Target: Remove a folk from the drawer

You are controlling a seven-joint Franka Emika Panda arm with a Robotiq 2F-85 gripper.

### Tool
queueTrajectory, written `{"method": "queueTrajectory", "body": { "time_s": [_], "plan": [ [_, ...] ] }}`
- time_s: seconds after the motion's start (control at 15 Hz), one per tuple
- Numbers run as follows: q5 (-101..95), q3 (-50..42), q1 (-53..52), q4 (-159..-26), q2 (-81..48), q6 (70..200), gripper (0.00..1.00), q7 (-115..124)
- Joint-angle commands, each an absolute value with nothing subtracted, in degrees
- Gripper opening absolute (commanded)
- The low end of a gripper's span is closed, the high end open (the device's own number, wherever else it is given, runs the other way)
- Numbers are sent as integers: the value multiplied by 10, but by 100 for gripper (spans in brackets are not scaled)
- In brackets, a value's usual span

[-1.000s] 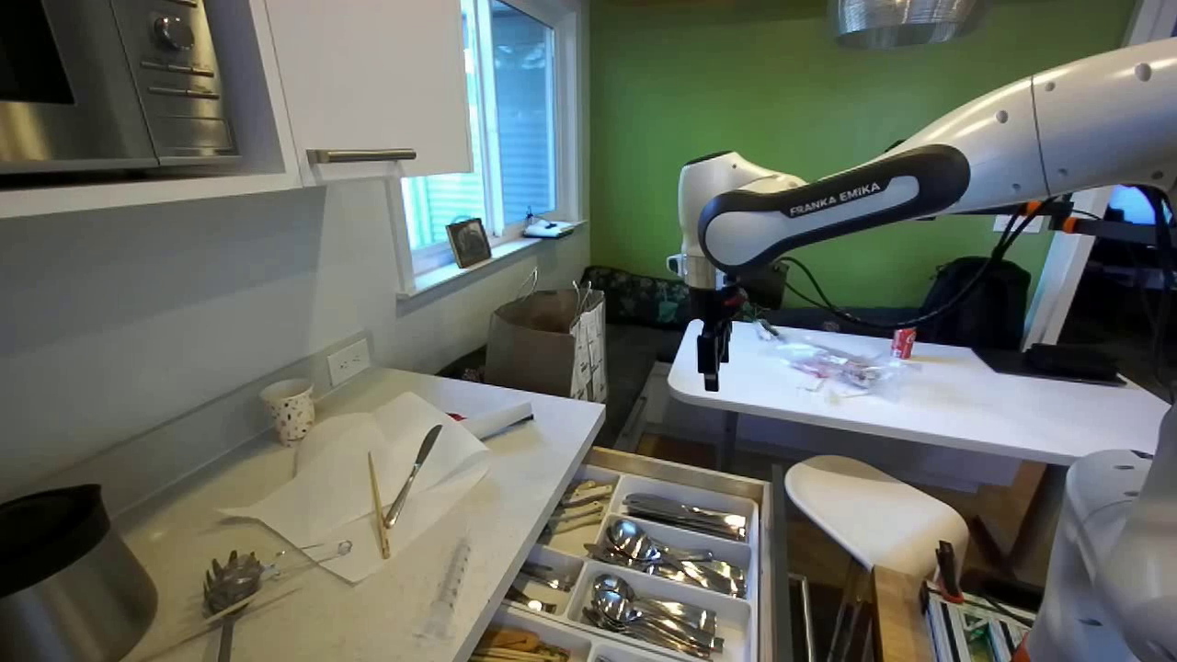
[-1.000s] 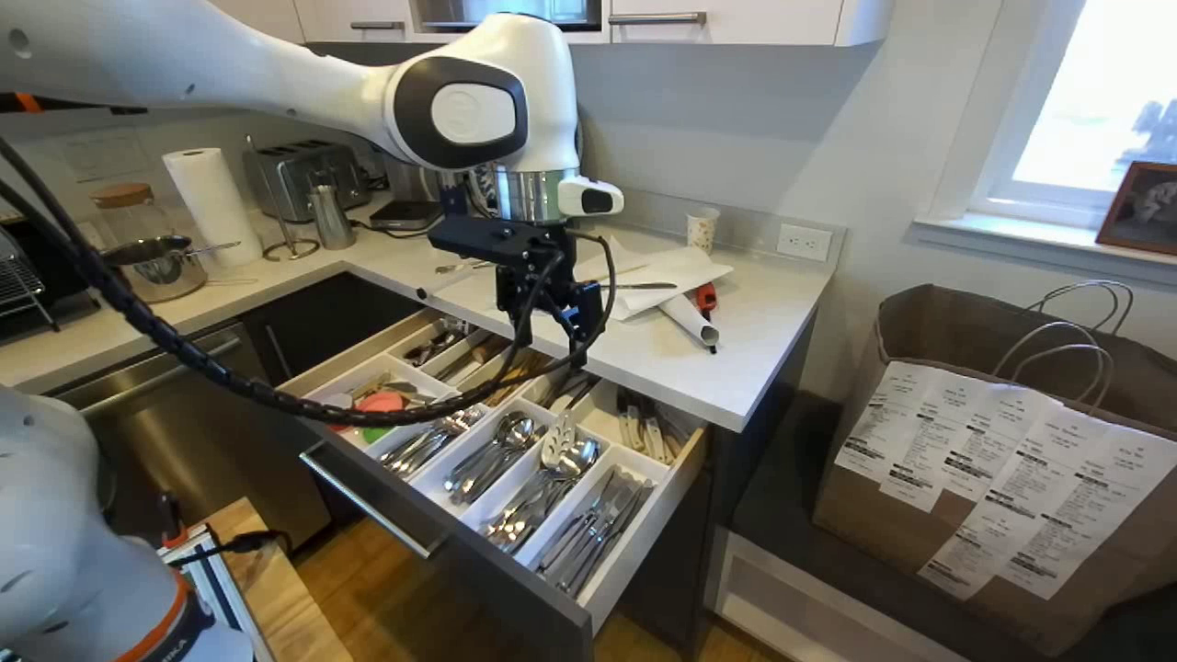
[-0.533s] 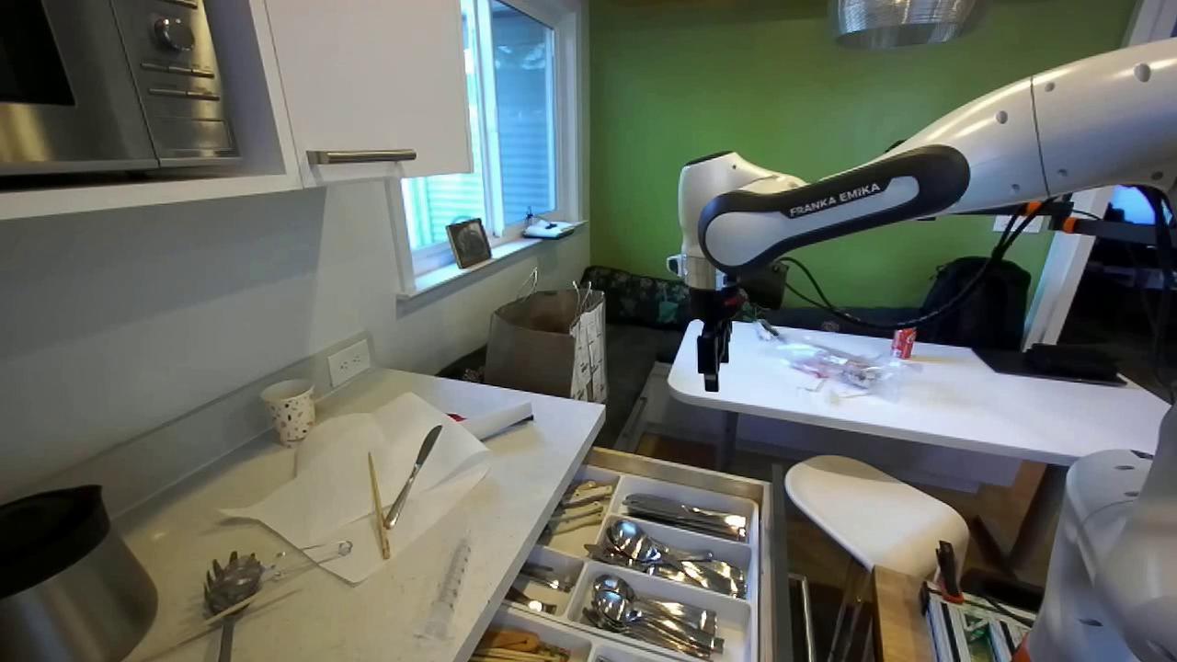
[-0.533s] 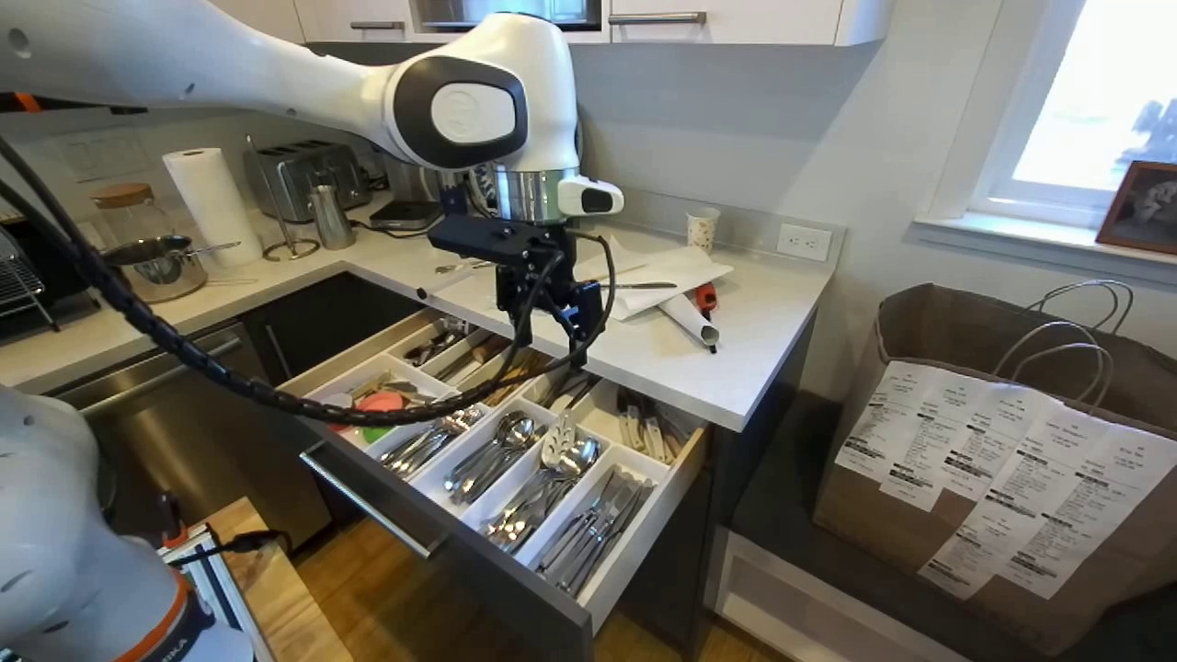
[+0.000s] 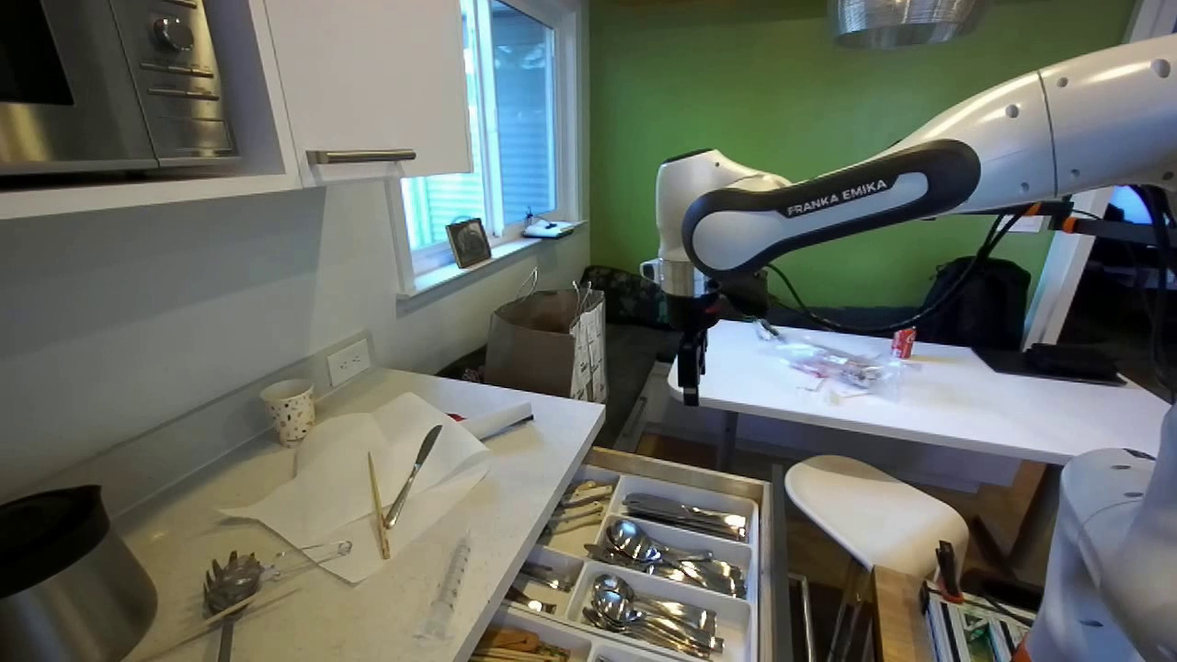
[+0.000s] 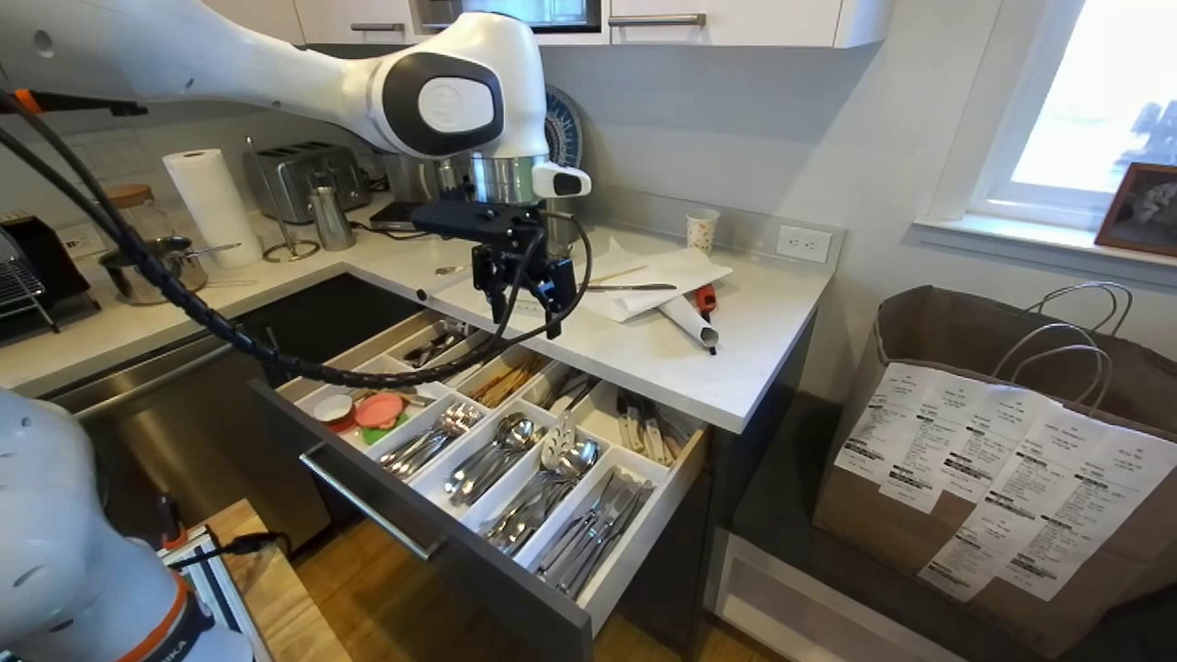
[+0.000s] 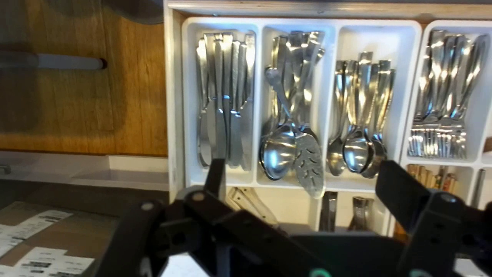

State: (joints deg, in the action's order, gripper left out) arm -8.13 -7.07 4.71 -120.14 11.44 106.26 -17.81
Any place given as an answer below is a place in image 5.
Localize small white black device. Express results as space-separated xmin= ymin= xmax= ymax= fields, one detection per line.
xmin=517 ymin=212 xmax=582 ymax=244

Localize patterned wooden chopstick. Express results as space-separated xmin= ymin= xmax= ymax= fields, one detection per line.
xmin=364 ymin=450 xmax=393 ymax=563

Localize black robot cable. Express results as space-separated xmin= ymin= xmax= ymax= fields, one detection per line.
xmin=762 ymin=197 xmax=1040 ymax=337

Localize metal pendant lamp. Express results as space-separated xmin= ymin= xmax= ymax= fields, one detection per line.
xmin=822 ymin=0 xmax=988 ymax=56

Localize white framed window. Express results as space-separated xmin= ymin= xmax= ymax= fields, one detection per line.
xmin=384 ymin=0 xmax=588 ymax=305

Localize white framed glass door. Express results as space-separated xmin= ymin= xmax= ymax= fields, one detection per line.
xmin=1121 ymin=0 xmax=1177 ymax=49

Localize wooden handled knife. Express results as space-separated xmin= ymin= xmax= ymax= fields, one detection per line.
xmin=552 ymin=478 xmax=619 ymax=526

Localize clear plastic packaging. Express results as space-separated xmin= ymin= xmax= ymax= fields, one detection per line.
xmin=788 ymin=341 xmax=894 ymax=398

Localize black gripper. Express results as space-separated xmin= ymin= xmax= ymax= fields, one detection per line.
xmin=669 ymin=291 xmax=717 ymax=408

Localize black flat device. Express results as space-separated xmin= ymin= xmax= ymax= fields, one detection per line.
xmin=988 ymin=341 xmax=1126 ymax=385

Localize white cloth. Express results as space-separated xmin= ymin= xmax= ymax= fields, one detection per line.
xmin=215 ymin=390 xmax=494 ymax=590

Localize green white box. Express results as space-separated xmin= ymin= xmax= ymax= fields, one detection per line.
xmin=921 ymin=585 xmax=1032 ymax=662

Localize white cutlery organizer tray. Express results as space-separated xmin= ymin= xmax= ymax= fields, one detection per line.
xmin=469 ymin=456 xmax=764 ymax=662

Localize small dark picture frame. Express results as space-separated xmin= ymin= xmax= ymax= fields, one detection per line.
xmin=443 ymin=212 xmax=495 ymax=272

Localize small steel spoon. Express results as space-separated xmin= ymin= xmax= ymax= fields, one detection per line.
xmin=585 ymin=570 xmax=692 ymax=636
xmin=610 ymin=601 xmax=726 ymax=656

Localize black backpack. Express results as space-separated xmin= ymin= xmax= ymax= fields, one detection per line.
xmin=914 ymin=255 xmax=1038 ymax=352

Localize clear plastic tool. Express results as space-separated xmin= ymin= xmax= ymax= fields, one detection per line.
xmin=413 ymin=533 xmax=476 ymax=652

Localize stainless steel microwave oven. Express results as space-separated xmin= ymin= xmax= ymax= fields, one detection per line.
xmin=0 ymin=0 xmax=250 ymax=189

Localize white wall outlet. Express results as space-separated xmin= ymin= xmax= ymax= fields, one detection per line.
xmin=322 ymin=335 xmax=376 ymax=390

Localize white cabinet door with handle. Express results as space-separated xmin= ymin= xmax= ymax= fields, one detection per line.
xmin=262 ymin=0 xmax=473 ymax=189

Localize large steel spoon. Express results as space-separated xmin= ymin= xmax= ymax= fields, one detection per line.
xmin=637 ymin=544 xmax=747 ymax=601
xmin=603 ymin=516 xmax=692 ymax=572

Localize black pen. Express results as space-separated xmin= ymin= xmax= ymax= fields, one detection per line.
xmin=476 ymin=412 xmax=540 ymax=446

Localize wooden chair frame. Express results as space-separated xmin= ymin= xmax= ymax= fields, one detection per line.
xmin=871 ymin=563 xmax=935 ymax=662

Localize white table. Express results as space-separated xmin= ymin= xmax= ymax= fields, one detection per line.
xmin=664 ymin=317 xmax=1174 ymax=472

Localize steel table knife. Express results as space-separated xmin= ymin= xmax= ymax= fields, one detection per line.
xmin=620 ymin=492 xmax=749 ymax=539
xmin=377 ymin=424 xmax=449 ymax=533

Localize white notepad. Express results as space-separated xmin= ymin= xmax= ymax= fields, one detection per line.
xmin=415 ymin=378 xmax=538 ymax=446

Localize polka-dot paper cup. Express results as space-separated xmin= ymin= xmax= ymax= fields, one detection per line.
xmin=258 ymin=374 xmax=321 ymax=450

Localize cardboard box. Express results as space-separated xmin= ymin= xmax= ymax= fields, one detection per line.
xmin=480 ymin=288 xmax=615 ymax=406

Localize stainless steel pot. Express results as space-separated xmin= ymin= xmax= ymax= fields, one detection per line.
xmin=0 ymin=482 xmax=163 ymax=662

